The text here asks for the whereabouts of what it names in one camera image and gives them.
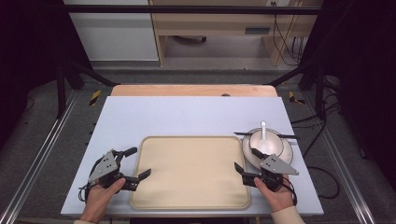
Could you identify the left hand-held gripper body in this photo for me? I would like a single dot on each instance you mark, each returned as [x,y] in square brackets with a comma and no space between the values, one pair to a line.
[104,168]

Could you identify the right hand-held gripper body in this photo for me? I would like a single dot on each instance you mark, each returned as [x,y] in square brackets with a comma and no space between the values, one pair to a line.
[275,166]

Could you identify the person's right hand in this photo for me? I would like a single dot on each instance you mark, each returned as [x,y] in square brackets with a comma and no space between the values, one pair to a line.
[277,199]

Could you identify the person's left hand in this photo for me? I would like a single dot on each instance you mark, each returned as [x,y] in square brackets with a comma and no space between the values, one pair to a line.
[98,200]

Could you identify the white ceramic spoon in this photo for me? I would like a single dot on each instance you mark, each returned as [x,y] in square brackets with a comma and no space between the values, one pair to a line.
[263,141]

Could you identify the white plate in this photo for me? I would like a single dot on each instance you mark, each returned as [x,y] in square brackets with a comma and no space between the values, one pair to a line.
[288,154]

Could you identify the white bowl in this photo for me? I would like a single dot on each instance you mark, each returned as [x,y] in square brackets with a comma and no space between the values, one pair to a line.
[274,143]

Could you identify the black chopstick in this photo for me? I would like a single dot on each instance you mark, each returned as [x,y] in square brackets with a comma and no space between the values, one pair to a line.
[243,133]
[288,136]

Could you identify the beige tray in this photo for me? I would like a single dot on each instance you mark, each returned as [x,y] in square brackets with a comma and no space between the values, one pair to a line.
[190,174]

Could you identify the yellow black floor tape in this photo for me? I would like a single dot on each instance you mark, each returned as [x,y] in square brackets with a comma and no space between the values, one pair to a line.
[95,97]
[294,98]

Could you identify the white table board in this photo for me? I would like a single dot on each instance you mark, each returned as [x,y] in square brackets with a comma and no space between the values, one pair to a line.
[186,116]

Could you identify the wooden table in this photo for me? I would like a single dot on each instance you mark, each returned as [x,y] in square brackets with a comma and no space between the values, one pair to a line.
[186,90]

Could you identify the black metal stand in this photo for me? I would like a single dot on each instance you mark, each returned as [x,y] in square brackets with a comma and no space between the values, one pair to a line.
[60,93]
[319,90]

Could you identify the white cabinet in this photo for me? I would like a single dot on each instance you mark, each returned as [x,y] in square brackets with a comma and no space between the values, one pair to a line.
[115,34]

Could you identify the black curtain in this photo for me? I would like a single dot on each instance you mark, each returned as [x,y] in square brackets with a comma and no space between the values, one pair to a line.
[361,77]
[28,62]

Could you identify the light wooden desk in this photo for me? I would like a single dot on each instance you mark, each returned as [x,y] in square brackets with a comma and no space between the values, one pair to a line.
[214,21]

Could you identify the aluminium floor rail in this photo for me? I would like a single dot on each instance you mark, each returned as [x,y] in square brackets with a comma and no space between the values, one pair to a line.
[342,165]
[34,165]

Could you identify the black horizontal frame bar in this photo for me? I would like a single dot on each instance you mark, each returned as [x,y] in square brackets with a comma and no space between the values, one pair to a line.
[186,9]

